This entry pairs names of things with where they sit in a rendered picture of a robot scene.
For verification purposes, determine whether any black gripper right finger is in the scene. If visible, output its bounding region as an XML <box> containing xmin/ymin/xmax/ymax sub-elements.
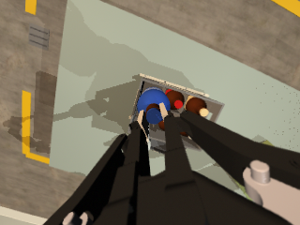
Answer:
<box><xmin>159</xmin><ymin>102</ymin><xmax>300</xmax><ymax>225</ymax></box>

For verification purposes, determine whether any blue bottle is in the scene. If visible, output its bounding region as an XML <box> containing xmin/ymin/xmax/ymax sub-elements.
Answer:
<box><xmin>137</xmin><ymin>87</ymin><xmax>171</xmax><ymax>125</ymax></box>

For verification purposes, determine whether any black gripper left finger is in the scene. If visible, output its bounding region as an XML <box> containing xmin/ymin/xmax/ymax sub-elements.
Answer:
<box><xmin>43</xmin><ymin>110</ymin><xmax>151</xmax><ymax>225</ymax></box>

